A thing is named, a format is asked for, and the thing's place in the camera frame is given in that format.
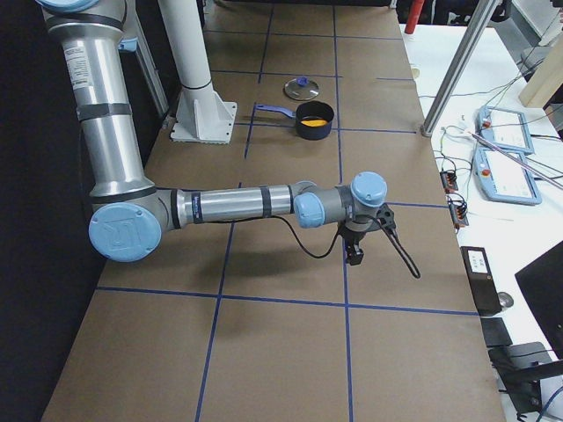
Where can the teach pendant tablet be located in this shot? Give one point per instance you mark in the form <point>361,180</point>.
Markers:
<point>506,128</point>
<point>501,179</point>

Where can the yellow toy corn cob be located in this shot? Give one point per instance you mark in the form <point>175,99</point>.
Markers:
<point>314,123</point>

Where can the far teach pendant tablet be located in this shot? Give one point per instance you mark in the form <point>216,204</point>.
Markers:
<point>506,128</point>

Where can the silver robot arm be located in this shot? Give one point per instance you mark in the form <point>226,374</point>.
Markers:
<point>134,203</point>

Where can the black power adapter box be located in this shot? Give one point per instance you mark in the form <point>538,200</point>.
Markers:
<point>484,293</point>

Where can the glass lid with blue knob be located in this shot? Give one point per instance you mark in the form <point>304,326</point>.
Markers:
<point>301,88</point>

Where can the near teach pendant tablet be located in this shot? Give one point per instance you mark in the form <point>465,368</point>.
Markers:
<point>501,179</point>

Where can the red cylinder object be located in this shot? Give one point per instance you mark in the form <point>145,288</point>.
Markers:
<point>415,11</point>

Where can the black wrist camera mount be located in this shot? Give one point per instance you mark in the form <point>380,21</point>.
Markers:
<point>385,217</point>

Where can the blue saucepan with handle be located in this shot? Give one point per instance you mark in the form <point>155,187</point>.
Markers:
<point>306,111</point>

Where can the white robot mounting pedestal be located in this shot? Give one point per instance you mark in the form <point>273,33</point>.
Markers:
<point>202,115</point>

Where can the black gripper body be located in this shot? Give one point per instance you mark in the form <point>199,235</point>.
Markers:
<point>353,240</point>

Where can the black monitor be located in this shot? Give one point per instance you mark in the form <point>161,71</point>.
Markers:
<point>540,282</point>

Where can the aluminium frame post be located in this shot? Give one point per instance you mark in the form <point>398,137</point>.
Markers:
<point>477,24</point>

